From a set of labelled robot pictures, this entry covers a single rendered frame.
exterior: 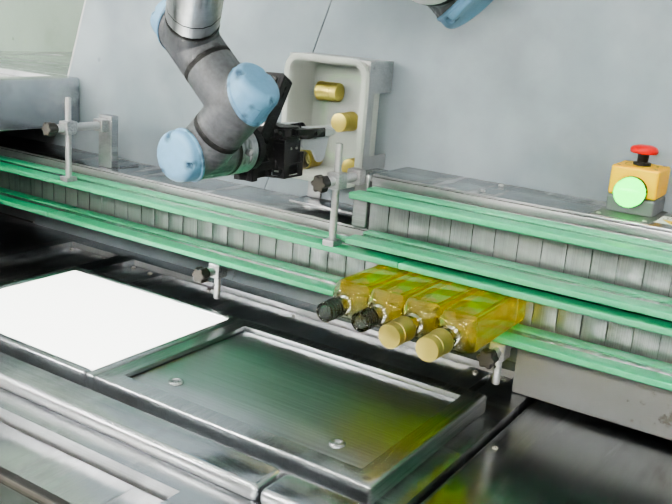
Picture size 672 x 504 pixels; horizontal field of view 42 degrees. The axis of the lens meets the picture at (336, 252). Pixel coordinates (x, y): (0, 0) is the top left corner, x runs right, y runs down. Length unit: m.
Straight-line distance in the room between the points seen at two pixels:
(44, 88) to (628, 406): 1.37
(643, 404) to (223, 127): 0.72
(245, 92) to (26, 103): 0.92
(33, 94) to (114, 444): 1.03
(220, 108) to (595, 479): 0.70
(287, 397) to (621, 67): 0.71
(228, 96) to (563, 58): 0.55
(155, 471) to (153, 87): 1.02
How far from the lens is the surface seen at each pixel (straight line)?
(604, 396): 1.37
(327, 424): 1.19
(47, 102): 2.04
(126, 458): 1.15
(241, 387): 1.29
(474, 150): 1.50
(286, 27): 1.70
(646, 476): 1.28
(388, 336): 1.15
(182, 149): 1.22
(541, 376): 1.39
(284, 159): 1.38
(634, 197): 1.32
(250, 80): 1.17
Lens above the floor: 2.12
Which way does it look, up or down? 55 degrees down
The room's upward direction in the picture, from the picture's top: 108 degrees counter-clockwise
